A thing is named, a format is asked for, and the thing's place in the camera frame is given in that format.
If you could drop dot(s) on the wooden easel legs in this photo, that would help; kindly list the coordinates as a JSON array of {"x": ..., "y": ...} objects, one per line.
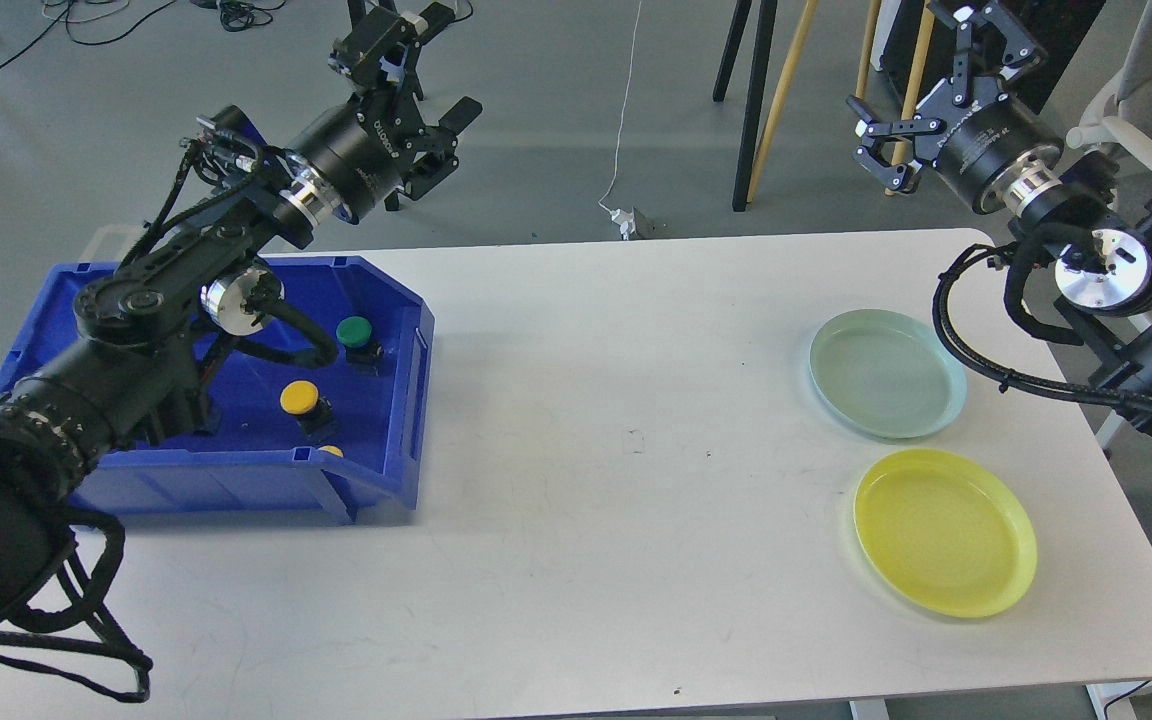
[{"x": 873, "y": 27}]

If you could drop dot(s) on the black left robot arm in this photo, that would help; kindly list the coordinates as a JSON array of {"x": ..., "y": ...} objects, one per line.
[{"x": 192, "y": 291}]

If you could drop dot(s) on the black tripod legs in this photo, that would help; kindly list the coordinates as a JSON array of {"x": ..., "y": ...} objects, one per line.
[{"x": 759, "y": 18}]

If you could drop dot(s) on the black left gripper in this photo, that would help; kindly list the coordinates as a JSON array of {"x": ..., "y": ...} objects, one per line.
[{"x": 375, "y": 149}]

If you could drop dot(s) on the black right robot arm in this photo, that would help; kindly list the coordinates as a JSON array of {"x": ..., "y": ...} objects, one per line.
[{"x": 1077, "y": 274}]

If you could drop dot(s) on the light green plate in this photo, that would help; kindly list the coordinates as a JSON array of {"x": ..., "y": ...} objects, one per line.
[{"x": 885, "y": 375}]

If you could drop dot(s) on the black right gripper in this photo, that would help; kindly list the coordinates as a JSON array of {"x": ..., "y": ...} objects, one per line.
[{"x": 968, "y": 127}]

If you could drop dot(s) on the yellow plate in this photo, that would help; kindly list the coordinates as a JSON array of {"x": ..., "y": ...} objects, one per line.
[{"x": 945, "y": 533}]

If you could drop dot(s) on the blue plastic bin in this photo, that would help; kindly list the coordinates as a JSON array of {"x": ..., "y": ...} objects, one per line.
[{"x": 258, "y": 459}]

